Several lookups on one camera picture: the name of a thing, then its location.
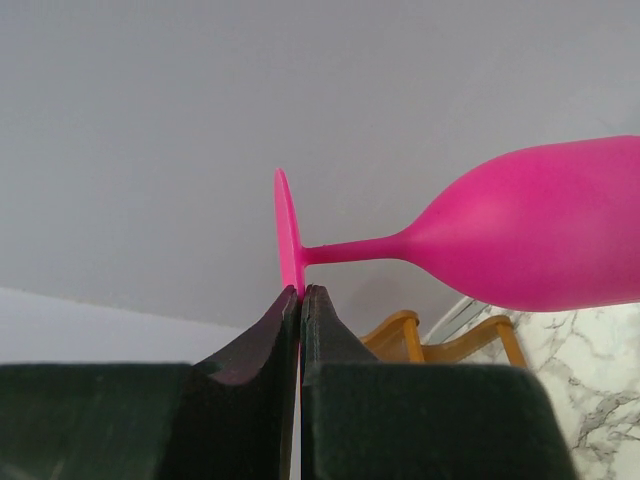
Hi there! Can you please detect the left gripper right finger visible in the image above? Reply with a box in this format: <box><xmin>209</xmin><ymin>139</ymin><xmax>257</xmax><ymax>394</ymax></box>
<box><xmin>301</xmin><ymin>285</ymin><xmax>578</xmax><ymax>480</ymax></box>

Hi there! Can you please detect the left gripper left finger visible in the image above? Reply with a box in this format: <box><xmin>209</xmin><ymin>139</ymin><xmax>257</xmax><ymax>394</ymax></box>
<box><xmin>1</xmin><ymin>286</ymin><xmax>299</xmax><ymax>479</ymax></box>

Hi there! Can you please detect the pink wine glass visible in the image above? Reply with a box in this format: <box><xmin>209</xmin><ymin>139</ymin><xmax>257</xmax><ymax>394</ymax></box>
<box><xmin>274</xmin><ymin>135</ymin><xmax>639</xmax><ymax>312</ymax></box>

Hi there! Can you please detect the wooden rack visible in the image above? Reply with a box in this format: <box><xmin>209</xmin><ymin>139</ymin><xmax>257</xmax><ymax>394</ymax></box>
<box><xmin>360</xmin><ymin>310</ymin><xmax>528</xmax><ymax>368</ymax></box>

